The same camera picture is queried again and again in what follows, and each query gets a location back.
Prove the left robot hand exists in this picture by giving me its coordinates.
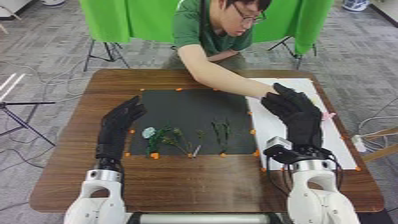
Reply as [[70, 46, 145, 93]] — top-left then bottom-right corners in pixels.
[[95, 95, 150, 161]]

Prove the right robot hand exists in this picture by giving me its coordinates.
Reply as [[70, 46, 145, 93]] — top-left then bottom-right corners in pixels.
[[260, 82, 328, 150]]

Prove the dark mat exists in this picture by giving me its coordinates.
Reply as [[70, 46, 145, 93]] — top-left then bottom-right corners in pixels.
[[127, 87, 262, 158]]

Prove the person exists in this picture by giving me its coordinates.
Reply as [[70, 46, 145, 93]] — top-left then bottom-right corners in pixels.
[[162, 0, 281, 100]]

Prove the pink flower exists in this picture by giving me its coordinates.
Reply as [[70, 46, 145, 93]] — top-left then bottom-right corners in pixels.
[[320, 111, 340, 122]]

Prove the pale blue flower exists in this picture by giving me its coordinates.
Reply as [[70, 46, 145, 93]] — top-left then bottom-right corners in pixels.
[[141, 126, 166, 158]]

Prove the white sheet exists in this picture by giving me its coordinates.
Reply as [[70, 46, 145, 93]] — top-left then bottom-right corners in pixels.
[[244, 77, 363, 172]]

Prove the white power strip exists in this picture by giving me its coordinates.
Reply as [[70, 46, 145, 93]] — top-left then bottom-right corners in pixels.
[[351, 133, 372, 154]]

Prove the tall green sprig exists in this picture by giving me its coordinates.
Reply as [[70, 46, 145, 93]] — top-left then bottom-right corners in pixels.
[[210, 118, 235, 157]]

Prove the small green sprig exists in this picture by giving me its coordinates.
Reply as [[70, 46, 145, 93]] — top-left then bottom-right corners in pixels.
[[193, 129, 209, 158]]

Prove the black tripod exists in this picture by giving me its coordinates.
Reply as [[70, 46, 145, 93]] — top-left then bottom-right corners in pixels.
[[0, 72, 59, 148]]

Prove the black cloth stand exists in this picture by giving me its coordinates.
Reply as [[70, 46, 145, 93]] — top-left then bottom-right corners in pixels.
[[267, 35, 320, 71], [82, 39, 132, 73]]

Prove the pale grey bar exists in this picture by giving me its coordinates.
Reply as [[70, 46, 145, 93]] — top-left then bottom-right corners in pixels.
[[127, 213, 288, 224]]

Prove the blue white vase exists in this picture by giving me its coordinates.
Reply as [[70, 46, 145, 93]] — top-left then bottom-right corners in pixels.
[[342, 0, 374, 13]]

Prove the black cable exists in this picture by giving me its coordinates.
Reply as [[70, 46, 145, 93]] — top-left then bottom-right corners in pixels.
[[265, 155, 294, 198]]

